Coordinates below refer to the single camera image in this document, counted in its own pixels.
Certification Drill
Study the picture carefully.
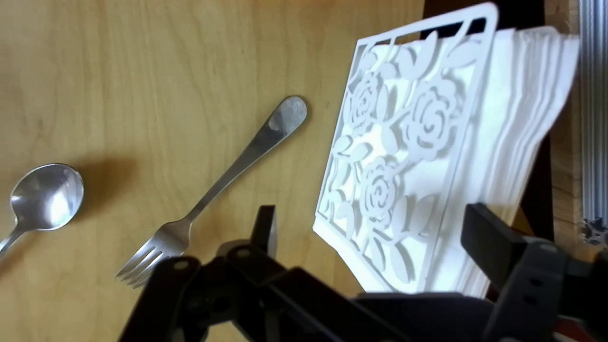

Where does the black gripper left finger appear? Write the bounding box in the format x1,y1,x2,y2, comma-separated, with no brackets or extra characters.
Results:
120,204,407,342

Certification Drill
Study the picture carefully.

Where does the silver metal spoon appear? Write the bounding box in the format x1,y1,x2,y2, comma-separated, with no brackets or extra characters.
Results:
0,161,86,258

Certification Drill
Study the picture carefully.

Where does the aluminium robot stand frame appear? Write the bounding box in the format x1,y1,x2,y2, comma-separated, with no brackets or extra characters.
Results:
578,0,608,244

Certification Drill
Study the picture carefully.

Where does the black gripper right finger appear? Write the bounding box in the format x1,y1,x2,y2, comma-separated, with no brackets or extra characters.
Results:
460,201,608,342

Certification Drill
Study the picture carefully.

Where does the stack of white paper towels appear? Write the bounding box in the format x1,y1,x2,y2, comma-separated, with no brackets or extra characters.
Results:
435,24,582,299

